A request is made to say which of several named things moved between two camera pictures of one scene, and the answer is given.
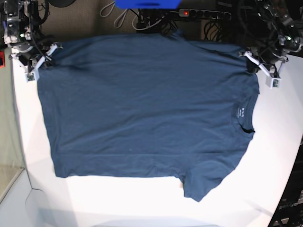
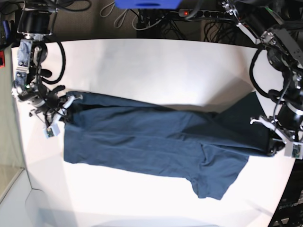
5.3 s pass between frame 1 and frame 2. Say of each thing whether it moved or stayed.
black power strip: stayed
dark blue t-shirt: moved
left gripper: moved
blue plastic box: stayed
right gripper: moved
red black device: stayed
